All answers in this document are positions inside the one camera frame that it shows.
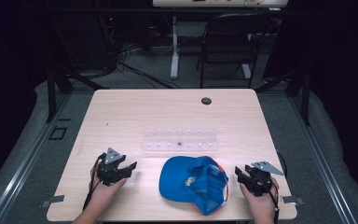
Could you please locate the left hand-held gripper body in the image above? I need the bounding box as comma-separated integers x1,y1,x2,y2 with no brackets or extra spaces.
97,147,127,187

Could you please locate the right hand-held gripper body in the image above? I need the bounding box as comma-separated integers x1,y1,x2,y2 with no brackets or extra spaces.
244,160,284,197

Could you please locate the blue baseball cap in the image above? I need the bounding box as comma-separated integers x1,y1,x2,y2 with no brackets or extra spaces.
158,155,230,217

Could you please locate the person's right hand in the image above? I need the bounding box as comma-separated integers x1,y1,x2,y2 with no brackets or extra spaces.
239,176,280,218

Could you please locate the person's left hand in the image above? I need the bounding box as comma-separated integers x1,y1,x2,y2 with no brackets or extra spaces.
89,163,128,213

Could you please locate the clear plastic peg rack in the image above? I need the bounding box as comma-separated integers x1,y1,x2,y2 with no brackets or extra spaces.
141,125,220,154

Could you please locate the white desk leg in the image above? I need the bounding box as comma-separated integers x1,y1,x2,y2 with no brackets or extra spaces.
241,63,253,80
170,15,181,80

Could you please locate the black folding chair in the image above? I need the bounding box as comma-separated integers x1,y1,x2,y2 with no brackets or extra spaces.
195,12,273,90

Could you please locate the white desk top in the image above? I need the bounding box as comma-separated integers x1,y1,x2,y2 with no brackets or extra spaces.
152,0,289,8

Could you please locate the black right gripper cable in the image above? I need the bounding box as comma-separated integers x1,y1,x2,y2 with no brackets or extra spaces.
268,148,289,224

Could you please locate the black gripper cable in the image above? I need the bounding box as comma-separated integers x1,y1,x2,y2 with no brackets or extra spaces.
82,153,105,212
268,148,289,224

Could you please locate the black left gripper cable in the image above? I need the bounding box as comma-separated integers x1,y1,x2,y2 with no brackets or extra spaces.
82,153,105,212

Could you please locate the grey metal table bracket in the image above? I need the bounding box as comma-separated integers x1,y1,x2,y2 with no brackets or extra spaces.
39,194,66,209
281,195,306,206

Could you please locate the bundle of floor cables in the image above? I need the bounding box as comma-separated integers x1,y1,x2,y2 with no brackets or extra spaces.
103,15,185,91

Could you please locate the black metal frame stand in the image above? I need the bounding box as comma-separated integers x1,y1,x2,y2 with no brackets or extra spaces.
255,66,312,127
44,63,110,123

